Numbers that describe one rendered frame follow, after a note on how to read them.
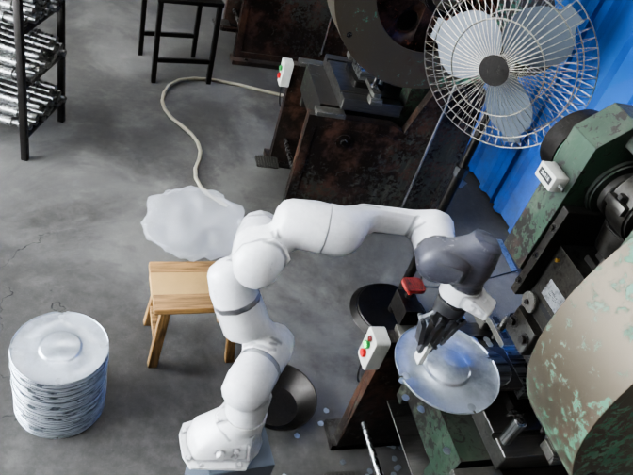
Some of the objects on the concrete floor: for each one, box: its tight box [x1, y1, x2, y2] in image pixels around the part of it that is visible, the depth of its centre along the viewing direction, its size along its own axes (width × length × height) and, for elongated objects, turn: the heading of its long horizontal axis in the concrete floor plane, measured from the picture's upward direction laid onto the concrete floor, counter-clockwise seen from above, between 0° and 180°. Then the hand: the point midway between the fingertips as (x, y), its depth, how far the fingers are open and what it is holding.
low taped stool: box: [143, 261, 235, 368], centre depth 238 cm, size 34×24×34 cm
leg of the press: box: [323, 324, 417, 450], centre depth 219 cm, size 92×12×90 cm, turn 86°
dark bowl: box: [265, 365, 317, 431], centre depth 234 cm, size 30×30×7 cm
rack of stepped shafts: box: [0, 0, 67, 161], centre depth 291 cm, size 43×46×95 cm
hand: (422, 352), depth 158 cm, fingers closed
